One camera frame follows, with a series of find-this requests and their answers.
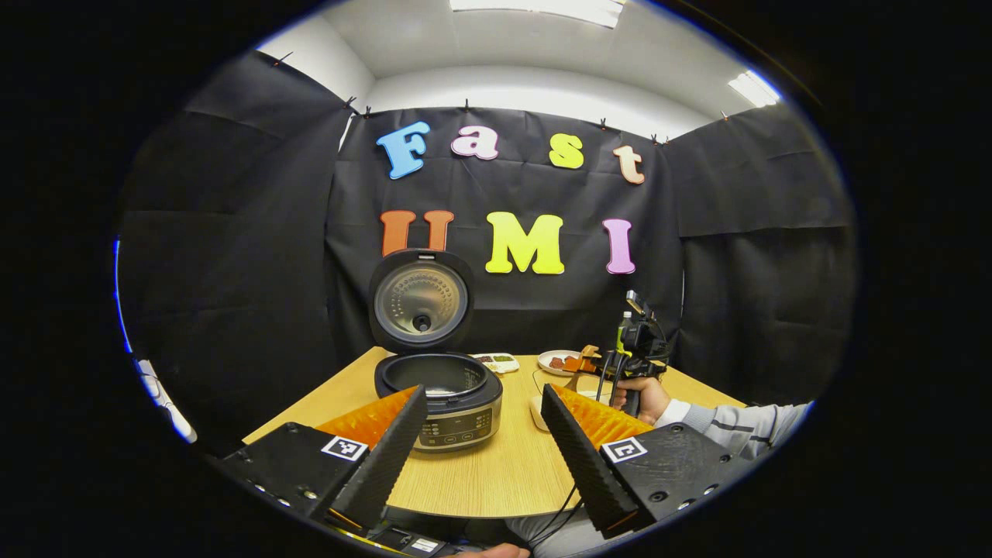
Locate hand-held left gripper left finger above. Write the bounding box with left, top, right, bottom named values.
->
left=205, top=385, right=429, bottom=536

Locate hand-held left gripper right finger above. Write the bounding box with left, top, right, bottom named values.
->
left=540, top=383, right=756, bottom=541

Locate dark grey rice cooker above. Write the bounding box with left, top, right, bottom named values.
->
left=367, top=248, right=505, bottom=453

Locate white round plate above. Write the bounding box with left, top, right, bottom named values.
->
left=537, top=350, right=582, bottom=377

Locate person's grey clothing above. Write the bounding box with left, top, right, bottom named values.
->
left=504, top=508, right=613, bottom=558

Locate white side desk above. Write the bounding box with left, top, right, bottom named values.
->
left=136, top=356, right=198, bottom=444

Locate black backdrop cloth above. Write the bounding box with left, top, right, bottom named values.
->
left=116, top=50, right=857, bottom=454

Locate small ceiling light panel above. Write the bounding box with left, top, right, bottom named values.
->
left=727, top=70, right=780, bottom=108

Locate large ceiling light panel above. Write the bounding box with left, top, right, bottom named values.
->
left=449, top=0, right=627, bottom=29

